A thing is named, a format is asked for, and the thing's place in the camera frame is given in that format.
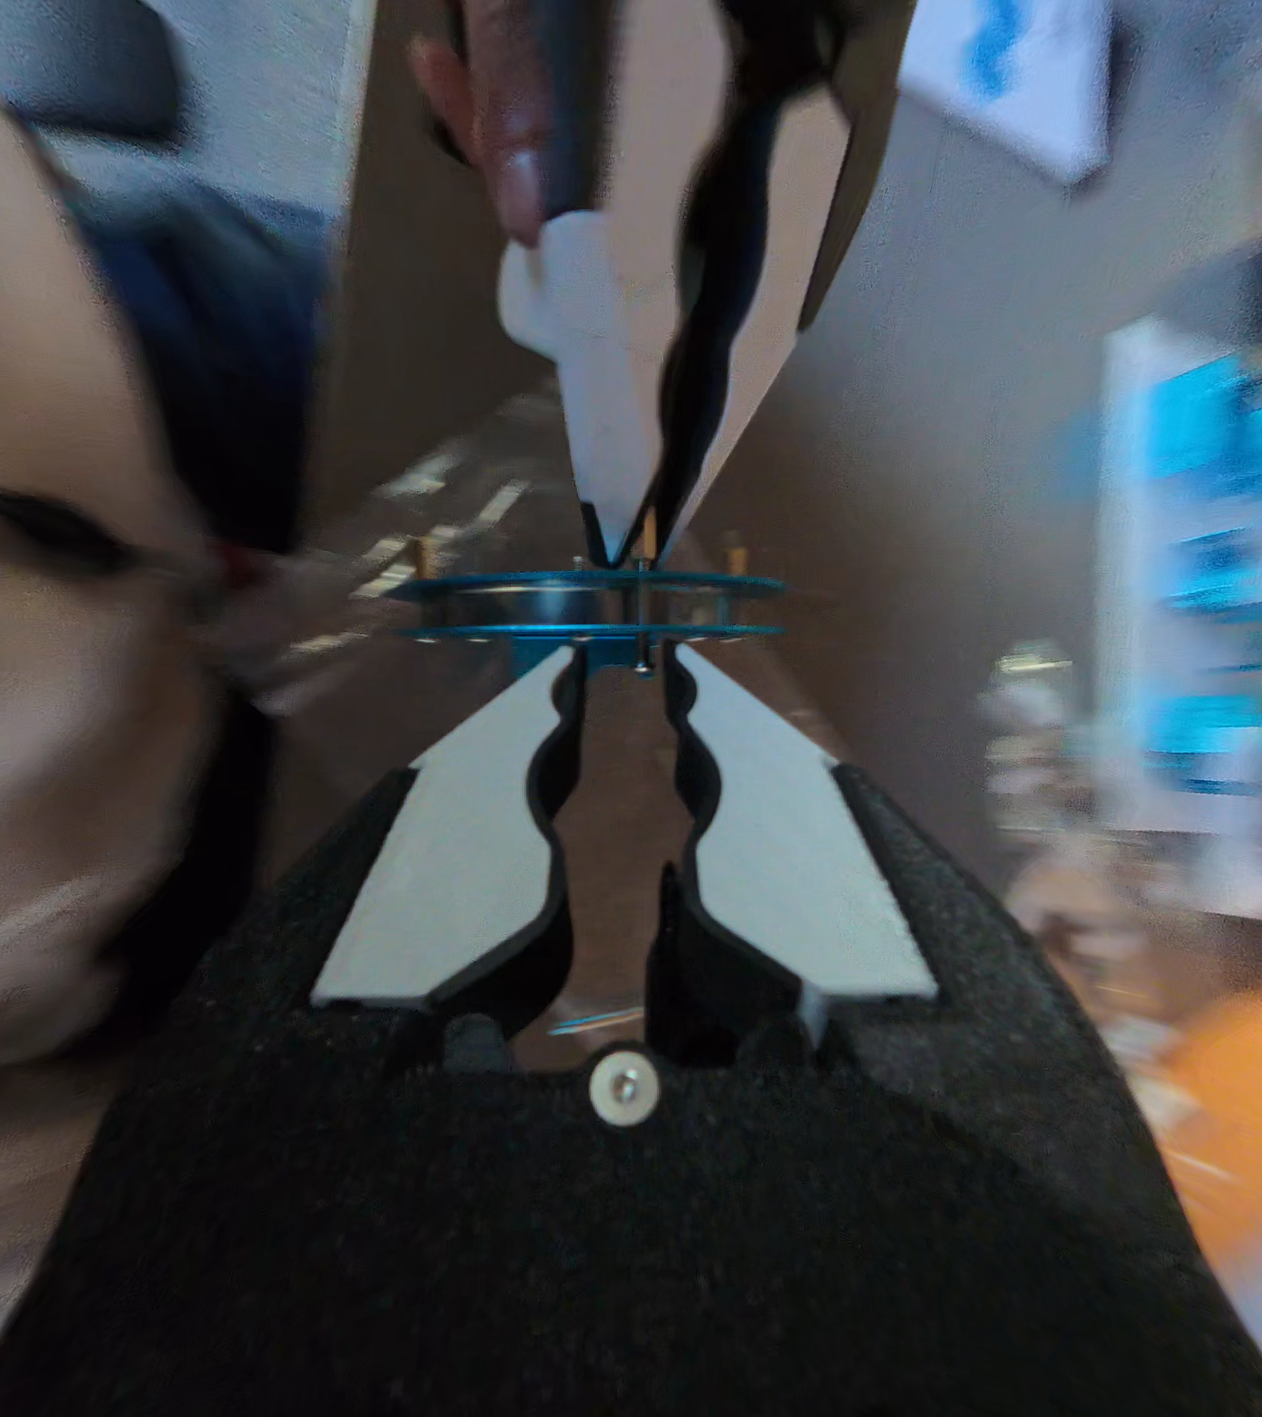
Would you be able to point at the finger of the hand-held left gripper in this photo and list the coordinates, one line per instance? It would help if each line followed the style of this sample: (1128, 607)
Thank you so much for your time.
(620, 443)
(775, 332)

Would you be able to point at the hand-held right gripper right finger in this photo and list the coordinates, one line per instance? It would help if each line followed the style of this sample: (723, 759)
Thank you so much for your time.
(797, 874)

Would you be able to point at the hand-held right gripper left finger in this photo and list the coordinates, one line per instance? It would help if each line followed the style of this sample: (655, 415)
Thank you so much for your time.
(443, 874)

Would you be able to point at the blue round metal turntable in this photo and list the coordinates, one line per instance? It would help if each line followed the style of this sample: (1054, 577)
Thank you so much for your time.
(520, 607)

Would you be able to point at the person's left hand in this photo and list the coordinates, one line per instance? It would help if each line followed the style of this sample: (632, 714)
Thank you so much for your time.
(498, 133)

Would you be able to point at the white instruction sheet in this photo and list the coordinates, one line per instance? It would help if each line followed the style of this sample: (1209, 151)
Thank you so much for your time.
(1041, 66)

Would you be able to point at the pile of small screw bags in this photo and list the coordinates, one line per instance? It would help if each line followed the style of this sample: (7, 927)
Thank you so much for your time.
(1085, 841)

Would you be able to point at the dark blue cloth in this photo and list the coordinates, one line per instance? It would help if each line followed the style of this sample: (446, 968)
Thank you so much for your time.
(222, 365)

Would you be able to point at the white tray with blue parts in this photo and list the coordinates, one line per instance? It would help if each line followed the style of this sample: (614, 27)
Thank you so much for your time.
(1129, 554)

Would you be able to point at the grey office chair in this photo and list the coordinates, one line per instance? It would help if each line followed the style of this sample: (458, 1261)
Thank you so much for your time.
(89, 66)

